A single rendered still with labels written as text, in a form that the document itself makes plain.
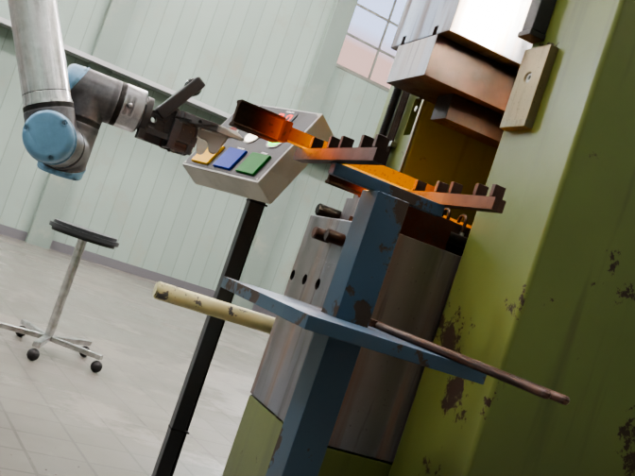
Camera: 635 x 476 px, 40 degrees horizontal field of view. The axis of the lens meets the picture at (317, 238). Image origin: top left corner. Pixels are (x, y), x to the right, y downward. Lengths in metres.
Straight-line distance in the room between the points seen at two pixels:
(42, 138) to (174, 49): 10.72
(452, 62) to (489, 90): 0.11
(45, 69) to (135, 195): 10.52
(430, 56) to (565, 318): 0.66
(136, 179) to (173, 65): 1.64
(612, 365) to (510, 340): 0.23
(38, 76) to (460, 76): 0.90
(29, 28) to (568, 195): 1.00
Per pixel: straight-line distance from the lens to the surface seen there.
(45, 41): 1.67
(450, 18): 1.95
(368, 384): 1.77
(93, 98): 1.77
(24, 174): 11.81
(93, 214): 12.02
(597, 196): 1.66
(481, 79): 2.01
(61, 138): 1.62
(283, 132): 1.44
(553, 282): 1.62
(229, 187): 2.40
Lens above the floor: 0.78
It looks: 2 degrees up
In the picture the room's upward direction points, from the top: 19 degrees clockwise
